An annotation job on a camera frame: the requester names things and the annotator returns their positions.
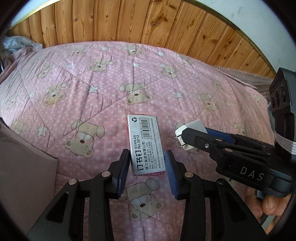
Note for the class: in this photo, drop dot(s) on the white charger plug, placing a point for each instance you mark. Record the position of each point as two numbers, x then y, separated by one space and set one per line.
196 126

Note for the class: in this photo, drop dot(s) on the crumpled bubble wrap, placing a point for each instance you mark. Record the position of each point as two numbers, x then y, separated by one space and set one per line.
20 42

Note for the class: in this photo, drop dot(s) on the white cardboard box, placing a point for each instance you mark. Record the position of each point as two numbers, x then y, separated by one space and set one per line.
23 185

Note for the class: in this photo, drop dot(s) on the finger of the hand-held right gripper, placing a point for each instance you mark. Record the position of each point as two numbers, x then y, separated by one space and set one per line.
219 134
196 139

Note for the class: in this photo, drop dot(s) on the red staple box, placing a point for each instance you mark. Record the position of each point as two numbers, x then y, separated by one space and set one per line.
145 143

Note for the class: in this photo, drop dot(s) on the clear bubble wrap sheet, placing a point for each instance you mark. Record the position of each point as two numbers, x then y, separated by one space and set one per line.
242 78

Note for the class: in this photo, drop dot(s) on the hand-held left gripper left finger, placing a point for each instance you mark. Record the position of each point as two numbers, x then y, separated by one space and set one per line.
122 171

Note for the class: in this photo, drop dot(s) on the person's right hand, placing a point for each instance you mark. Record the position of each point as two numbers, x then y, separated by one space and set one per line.
272 206

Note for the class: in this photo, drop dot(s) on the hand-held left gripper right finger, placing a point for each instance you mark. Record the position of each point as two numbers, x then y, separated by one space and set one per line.
172 176

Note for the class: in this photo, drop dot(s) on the pink bear printed blanket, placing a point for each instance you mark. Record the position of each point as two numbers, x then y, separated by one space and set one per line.
92 69

